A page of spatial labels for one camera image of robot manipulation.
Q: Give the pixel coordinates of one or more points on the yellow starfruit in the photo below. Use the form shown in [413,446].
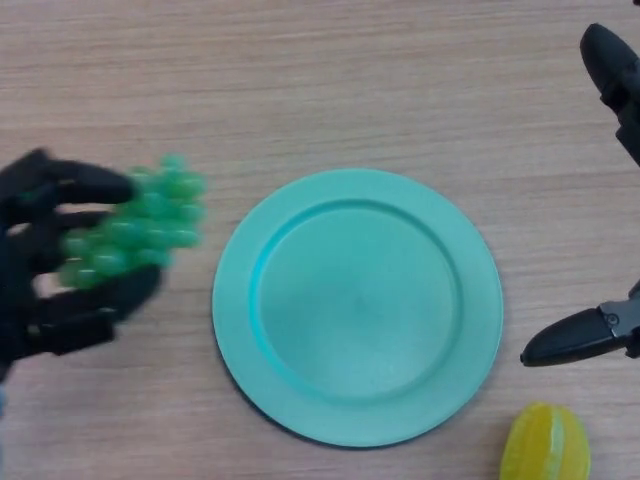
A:
[545,442]

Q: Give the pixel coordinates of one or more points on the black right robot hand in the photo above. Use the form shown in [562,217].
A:
[612,65]

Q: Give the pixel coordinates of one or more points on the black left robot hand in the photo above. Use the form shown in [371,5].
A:
[45,280]

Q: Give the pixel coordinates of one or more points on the green grapes bunch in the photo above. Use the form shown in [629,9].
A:
[145,225]

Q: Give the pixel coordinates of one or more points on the green round plate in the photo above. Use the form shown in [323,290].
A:
[357,307]

